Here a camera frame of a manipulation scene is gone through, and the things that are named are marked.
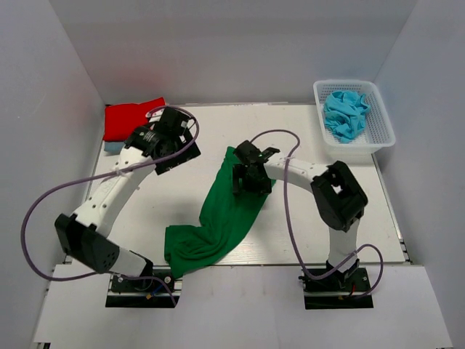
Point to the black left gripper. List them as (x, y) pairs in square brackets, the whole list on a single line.
[(189, 153)]

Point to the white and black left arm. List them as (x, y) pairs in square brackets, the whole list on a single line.
[(84, 234)]

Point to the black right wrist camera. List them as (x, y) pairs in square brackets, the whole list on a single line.
[(248, 154)]

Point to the green t-shirt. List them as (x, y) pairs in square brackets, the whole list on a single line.
[(225, 220)]

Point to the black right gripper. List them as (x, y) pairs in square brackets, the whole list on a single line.
[(240, 171)]

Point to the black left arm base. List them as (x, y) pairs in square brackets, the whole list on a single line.
[(146, 294)]

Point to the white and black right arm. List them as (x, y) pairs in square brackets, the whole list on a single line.
[(338, 196)]

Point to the folded red t-shirt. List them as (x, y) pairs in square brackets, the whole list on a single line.
[(122, 119)]

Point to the crumpled cyan t-shirt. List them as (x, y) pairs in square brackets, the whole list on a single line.
[(345, 114)]

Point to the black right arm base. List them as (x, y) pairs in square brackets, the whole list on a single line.
[(329, 294)]

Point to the folded light blue t-shirt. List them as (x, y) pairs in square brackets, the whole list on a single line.
[(113, 147)]

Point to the white perforated plastic basket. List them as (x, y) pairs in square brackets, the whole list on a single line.
[(378, 131)]

